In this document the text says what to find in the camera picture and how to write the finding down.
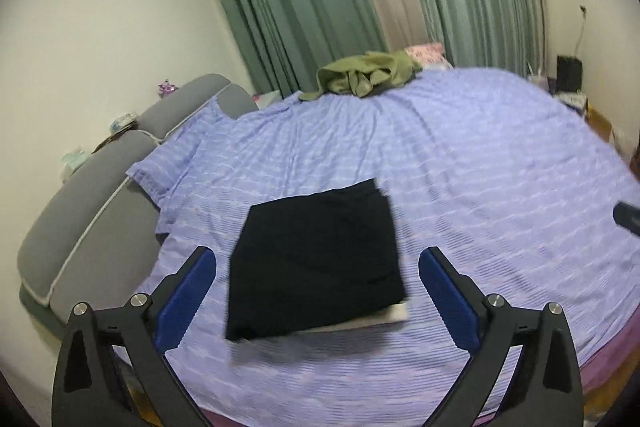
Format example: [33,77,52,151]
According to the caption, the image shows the pink patterned pillow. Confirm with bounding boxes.
[405,42,447,66]

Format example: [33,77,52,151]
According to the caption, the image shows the white folded garment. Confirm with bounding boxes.
[231,301,409,365]

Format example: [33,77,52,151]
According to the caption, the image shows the olive green garment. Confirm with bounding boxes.
[298,51,422,102]

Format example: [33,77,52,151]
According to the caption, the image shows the black pants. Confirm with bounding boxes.
[226,179,407,343]

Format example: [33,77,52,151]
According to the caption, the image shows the purple toy on headboard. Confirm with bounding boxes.
[158,79,178,98]

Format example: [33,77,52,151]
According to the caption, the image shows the black power cable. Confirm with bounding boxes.
[572,4,589,58]

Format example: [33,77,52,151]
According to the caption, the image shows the black speaker box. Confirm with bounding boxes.
[555,55,582,92]

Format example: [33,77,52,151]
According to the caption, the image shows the white paper bag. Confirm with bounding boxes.
[526,64,549,92]

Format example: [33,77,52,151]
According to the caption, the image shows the purple floral bed sheet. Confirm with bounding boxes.
[128,68,639,426]

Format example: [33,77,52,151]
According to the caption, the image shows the grey padded headboard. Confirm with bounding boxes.
[17,74,257,337]

